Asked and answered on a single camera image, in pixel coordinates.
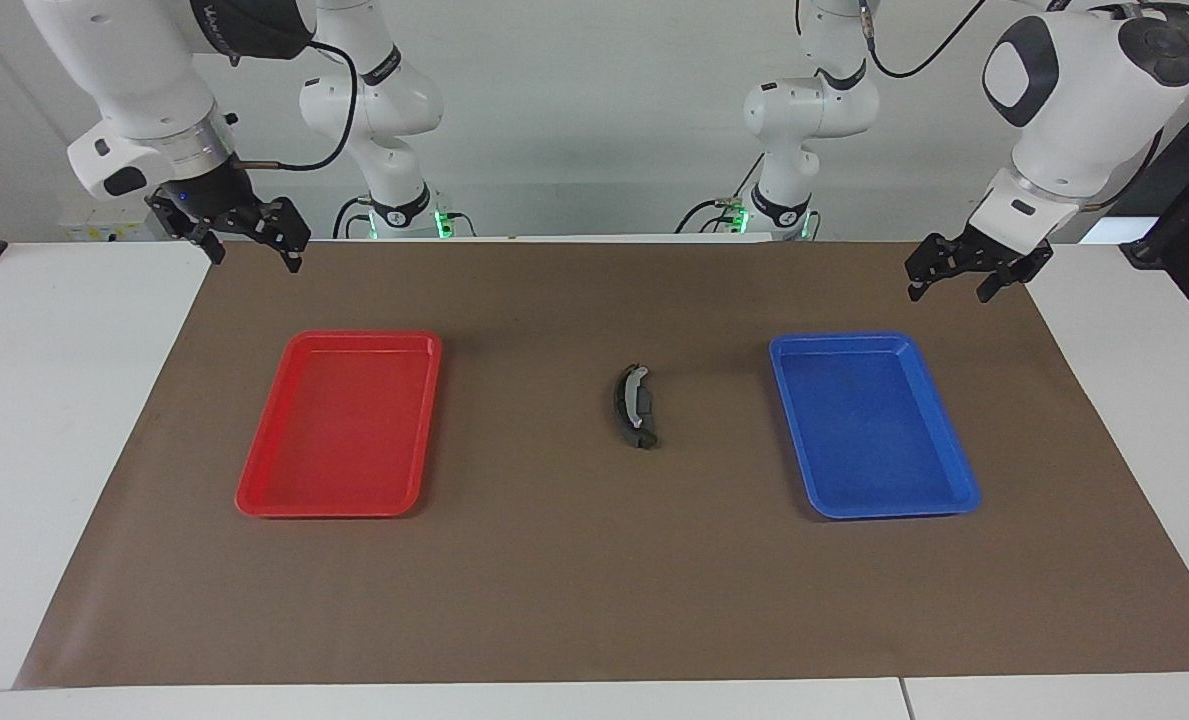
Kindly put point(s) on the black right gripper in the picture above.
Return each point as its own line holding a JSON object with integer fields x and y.
{"x": 219, "y": 205}

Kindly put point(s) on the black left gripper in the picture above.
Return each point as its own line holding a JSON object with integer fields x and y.
{"x": 974, "y": 255}

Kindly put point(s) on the curved dark brake pad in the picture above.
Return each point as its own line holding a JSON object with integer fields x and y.
{"x": 621, "y": 410}

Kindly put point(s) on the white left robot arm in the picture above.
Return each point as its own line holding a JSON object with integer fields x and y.
{"x": 1084, "y": 110}

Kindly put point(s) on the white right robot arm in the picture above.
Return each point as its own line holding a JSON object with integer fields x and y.
{"x": 144, "y": 80}

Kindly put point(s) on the white box with yellow label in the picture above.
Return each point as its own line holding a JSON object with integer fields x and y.
{"x": 104, "y": 225}

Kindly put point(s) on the blue plastic tray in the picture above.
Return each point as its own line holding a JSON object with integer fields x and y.
{"x": 884, "y": 440}

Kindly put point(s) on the red plastic tray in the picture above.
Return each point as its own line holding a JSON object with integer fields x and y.
{"x": 334, "y": 430}

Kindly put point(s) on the brown table mat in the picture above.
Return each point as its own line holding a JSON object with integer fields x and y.
{"x": 594, "y": 580}

